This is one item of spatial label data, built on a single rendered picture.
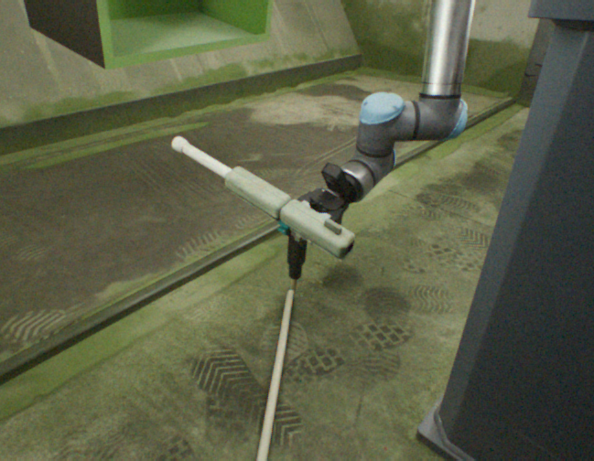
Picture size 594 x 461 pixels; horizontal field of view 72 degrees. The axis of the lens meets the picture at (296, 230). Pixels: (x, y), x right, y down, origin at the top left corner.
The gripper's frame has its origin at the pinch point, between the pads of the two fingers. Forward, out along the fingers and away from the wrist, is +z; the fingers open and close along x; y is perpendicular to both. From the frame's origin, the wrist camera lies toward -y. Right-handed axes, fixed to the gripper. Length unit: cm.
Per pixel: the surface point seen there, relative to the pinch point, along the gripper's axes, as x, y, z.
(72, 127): 126, 44, -17
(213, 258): 20.4, 21.9, 4.8
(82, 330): 24.2, 17.2, 37.5
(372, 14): 101, 43, -222
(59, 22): 78, -16, -4
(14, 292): 47, 21, 41
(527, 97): -13, 51, -206
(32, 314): 36, 19, 42
